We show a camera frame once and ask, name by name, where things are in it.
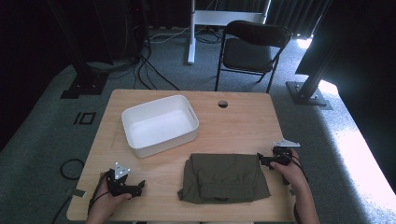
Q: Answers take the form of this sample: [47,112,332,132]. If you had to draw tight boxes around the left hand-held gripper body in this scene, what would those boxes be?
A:
[106,161,138,198]

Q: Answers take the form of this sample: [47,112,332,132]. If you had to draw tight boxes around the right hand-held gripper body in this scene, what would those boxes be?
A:
[271,138,301,167]

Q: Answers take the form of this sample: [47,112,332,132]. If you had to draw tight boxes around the olive green pants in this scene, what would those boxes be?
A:
[177,152,271,205]

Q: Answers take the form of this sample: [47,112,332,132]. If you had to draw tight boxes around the white plastic bin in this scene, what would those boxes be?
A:
[120,94,200,159]

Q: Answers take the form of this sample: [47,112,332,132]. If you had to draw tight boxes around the person's left hand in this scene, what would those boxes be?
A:
[89,180,134,218]

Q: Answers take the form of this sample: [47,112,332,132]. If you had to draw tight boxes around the person's right hand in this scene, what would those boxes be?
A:
[269,148,308,191]

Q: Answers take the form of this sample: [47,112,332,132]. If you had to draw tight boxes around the black metal stand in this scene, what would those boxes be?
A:
[285,31,344,110]
[46,0,110,100]

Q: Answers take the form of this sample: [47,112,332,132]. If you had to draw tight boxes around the black folding chair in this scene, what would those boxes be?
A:
[214,20,293,93]

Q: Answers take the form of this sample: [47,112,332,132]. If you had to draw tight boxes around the dark curtain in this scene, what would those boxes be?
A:
[146,0,331,38]

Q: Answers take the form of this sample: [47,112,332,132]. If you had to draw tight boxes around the bundle of black floor cables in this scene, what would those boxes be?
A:
[87,27,181,91]

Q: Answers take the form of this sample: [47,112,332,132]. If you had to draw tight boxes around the white desk frame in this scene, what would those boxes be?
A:
[186,0,272,65]

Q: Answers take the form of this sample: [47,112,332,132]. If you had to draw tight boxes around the white floor cable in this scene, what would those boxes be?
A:
[148,26,191,45]

